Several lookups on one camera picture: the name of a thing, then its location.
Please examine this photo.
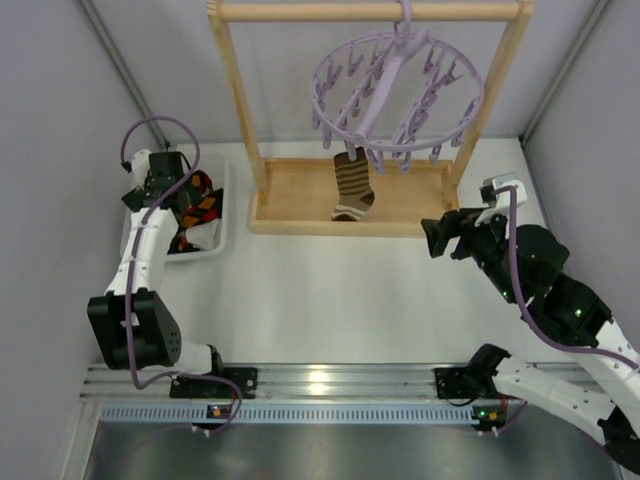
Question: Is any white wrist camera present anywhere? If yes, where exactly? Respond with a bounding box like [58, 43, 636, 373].
[124, 149, 151, 176]
[474, 172, 528, 227]

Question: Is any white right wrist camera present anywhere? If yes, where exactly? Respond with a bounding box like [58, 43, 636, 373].
[474, 172, 528, 227]

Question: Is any aluminium mounting rail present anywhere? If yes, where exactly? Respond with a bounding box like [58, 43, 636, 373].
[81, 364, 439, 401]

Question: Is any red black argyle sock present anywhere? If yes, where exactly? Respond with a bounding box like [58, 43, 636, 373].
[190, 170, 213, 197]

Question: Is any wooden hanger rack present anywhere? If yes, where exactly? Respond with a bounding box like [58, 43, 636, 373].
[207, 1, 534, 237]

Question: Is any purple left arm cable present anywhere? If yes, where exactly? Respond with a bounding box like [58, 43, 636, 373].
[119, 115, 243, 421]

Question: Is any purple round clip hanger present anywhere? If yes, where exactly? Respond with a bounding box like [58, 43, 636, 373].
[310, 1, 484, 173]

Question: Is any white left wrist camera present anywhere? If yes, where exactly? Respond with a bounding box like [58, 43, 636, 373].
[124, 149, 151, 176]

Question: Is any white plastic basket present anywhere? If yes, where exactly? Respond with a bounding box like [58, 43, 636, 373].
[121, 149, 229, 261]

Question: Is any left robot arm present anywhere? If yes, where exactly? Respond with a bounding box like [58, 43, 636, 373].
[87, 150, 224, 375]

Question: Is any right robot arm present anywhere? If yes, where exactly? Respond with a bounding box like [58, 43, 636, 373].
[421, 208, 639, 473]

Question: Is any brown striped sock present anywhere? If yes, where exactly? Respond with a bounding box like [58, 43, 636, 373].
[331, 147, 375, 222]

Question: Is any white slotted cable duct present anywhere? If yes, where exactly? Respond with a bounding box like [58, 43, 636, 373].
[100, 402, 500, 426]

